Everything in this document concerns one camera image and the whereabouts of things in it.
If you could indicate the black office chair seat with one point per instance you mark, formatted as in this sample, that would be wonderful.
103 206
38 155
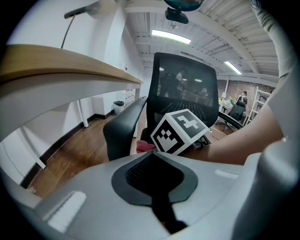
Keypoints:
145 133

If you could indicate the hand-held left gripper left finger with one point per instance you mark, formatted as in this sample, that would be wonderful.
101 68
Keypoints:
93 199

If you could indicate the pile of white cartons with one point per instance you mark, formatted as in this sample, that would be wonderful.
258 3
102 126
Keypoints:
129 96

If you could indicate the black mesh chair backrest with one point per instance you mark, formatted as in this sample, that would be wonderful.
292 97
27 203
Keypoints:
182 77

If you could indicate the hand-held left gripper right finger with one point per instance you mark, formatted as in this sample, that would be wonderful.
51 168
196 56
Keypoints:
211 187

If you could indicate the pink cloth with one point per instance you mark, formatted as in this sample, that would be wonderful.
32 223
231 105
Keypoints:
144 146

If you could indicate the black head camera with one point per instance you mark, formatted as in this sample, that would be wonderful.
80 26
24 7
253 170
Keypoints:
175 16

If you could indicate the green potted plant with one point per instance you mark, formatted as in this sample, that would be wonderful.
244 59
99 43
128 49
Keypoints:
231 100

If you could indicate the person's right forearm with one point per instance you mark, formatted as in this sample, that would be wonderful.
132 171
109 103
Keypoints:
246 145

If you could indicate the black chair armrest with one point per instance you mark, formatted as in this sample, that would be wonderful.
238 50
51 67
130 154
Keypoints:
117 136
232 120

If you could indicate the clear sign holder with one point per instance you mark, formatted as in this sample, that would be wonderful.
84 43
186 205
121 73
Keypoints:
122 66

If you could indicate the white desk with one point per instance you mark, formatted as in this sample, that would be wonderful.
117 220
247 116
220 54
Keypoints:
226 103

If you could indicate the black office chair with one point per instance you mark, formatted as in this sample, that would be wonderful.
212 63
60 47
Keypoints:
236 112

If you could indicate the tall white shelf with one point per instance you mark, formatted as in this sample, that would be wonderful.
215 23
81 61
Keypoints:
256 103

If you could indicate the long ceiling light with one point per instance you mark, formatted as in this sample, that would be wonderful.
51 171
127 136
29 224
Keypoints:
171 36
232 67

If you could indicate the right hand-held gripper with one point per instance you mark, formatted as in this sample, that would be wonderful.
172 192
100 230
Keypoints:
168 136

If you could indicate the light wooden desk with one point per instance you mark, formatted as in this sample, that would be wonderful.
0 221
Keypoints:
58 61

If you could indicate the black desk lamp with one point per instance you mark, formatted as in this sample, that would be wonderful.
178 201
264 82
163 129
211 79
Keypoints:
77 12

